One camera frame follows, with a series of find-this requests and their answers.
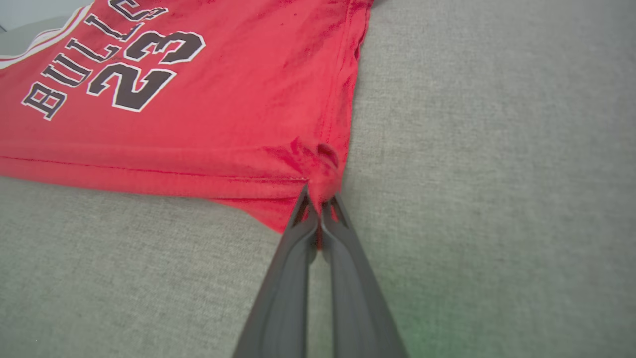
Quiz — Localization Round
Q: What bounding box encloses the red basketball jersey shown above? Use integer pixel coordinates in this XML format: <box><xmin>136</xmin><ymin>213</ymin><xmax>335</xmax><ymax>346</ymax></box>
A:
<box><xmin>0</xmin><ymin>0</ymin><xmax>374</xmax><ymax>249</ymax></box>

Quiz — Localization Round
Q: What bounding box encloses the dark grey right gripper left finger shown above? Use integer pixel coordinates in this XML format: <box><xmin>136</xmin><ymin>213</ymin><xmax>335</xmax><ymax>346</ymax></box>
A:
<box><xmin>233</xmin><ymin>184</ymin><xmax>319</xmax><ymax>358</ymax></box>

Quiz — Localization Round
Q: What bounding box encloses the grey fabric sofa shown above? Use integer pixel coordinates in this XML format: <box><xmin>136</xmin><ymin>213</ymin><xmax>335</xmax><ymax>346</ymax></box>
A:
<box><xmin>0</xmin><ymin>0</ymin><xmax>636</xmax><ymax>358</ymax></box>

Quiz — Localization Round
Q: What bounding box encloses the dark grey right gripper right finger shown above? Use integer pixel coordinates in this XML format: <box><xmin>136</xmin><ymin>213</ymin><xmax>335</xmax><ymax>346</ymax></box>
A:
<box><xmin>320</xmin><ymin>193</ymin><xmax>409</xmax><ymax>358</ymax></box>

